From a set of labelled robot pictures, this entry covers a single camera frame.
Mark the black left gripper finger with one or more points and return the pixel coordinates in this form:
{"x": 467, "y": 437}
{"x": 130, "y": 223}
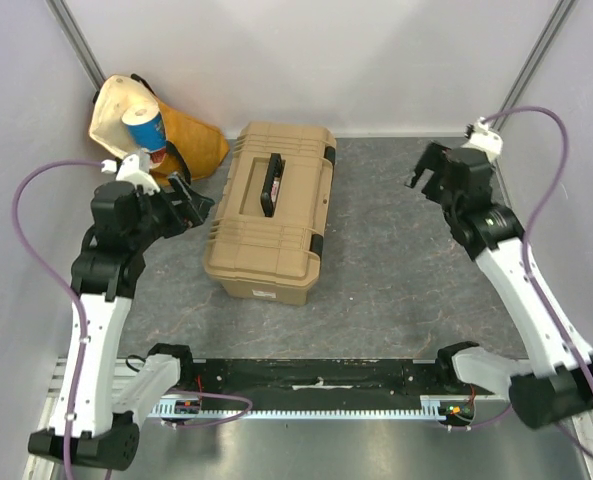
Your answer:
{"x": 182, "y": 192}
{"x": 193, "y": 214}

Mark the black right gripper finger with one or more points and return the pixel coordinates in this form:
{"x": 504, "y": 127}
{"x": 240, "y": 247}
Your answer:
{"x": 432, "y": 158}
{"x": 416, "y": 175}

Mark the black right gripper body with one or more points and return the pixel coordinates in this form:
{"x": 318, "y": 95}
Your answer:
{"x": 437, "y": 167}

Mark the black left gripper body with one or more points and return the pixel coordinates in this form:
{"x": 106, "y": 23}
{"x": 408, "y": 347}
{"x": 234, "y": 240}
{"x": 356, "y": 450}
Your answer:
{"x": 159, "y": 216}

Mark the tan plastic tool box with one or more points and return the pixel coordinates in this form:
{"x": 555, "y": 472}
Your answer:
{"x": 267, "y": 236}

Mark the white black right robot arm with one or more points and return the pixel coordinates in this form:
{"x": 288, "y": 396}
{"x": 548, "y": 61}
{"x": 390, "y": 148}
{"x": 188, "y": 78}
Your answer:
{"x": 551, "y": 384}

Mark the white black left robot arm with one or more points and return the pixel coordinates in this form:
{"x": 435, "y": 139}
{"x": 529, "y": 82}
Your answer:
{"x": 91, "y": 426}

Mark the tan leather tool bag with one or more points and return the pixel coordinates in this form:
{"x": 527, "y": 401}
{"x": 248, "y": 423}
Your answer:
{"x": 194, "y": 149}

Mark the blue paper towel roll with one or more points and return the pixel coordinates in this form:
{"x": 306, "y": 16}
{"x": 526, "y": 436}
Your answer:
{"x": 145, "y": 125}

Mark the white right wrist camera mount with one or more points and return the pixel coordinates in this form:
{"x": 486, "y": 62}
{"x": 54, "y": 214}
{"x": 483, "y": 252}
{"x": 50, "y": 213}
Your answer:
{"x": 480, "y": 136}

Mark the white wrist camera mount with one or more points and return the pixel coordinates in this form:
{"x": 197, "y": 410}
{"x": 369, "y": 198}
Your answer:
{"x": 134, "y": 169}
{"x": 480, "y": 136}

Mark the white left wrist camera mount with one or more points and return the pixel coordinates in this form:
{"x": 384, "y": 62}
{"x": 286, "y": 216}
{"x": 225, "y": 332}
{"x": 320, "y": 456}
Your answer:
{"x": 134, "y": 169}

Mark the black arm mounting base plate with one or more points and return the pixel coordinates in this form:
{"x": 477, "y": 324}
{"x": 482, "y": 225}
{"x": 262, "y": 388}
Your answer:
{"x": 238, "y": 377}

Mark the grey slotted cable duct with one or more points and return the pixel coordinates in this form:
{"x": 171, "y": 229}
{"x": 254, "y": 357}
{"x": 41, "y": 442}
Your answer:
{"x": 312, "y": 405}

